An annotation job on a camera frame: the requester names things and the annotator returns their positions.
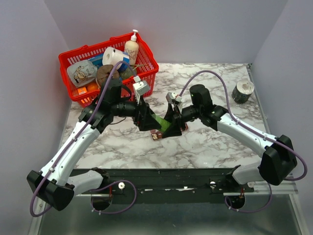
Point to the brown paper roll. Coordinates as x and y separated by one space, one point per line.
102 74

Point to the orange small box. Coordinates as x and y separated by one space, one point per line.
82 90

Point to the blue package in basket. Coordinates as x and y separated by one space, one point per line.
97 60

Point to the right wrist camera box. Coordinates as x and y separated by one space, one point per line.
173 98

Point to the green round vegetable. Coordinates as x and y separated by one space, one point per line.
127 73

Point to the white toilet paper roll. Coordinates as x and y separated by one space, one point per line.
111 56

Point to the white cartoon pouch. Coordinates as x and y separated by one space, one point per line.
82 73

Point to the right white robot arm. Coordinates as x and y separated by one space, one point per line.
277 157

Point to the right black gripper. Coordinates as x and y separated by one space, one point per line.
174 129

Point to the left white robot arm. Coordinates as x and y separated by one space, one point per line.
53 183

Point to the camouflage tape roll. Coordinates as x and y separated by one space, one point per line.
242 91

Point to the red plastic shopping basket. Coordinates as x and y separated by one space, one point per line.
146 66

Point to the green pill bottle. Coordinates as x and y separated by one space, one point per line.
163 123

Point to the aluminium rail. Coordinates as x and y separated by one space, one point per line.
291 188

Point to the white lotion pump bottle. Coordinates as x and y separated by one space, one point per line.
131 48

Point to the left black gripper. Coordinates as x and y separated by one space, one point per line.
144 119

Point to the brown weekly pill organizer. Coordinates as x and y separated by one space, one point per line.
159 133

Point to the orange fruit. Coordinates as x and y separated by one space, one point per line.
92 86

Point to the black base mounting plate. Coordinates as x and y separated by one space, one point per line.
160 197

